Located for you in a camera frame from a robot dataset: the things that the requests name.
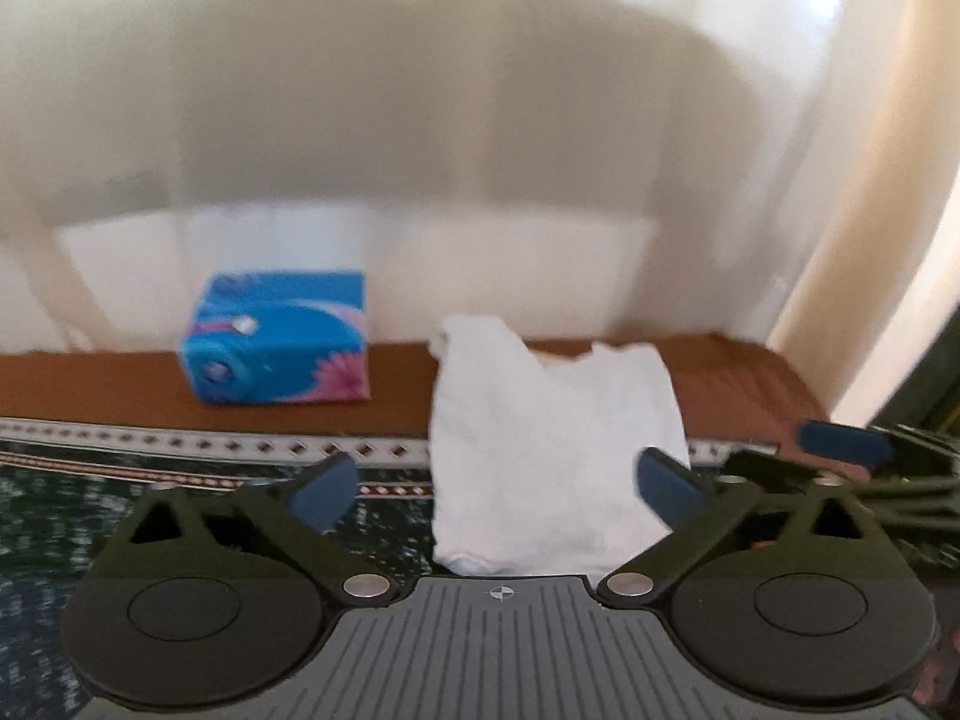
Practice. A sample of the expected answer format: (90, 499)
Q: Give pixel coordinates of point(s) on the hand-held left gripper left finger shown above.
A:
(326, 493)

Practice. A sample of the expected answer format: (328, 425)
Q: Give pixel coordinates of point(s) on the sheer cream curtain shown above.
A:
(450, 127)

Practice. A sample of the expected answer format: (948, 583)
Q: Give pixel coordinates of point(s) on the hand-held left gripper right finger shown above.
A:
(667, 489)

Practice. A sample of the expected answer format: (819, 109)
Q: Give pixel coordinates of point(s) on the white t-shirt with beige sleeves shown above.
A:
(547, 435)

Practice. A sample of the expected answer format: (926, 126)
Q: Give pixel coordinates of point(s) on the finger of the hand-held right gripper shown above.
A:
(844, 441)
(780, 465)

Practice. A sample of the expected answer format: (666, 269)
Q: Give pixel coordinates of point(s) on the dark patterned mat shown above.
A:
(67, 480)

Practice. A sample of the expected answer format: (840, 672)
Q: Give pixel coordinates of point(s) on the blue tissue box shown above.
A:
(277, 345)

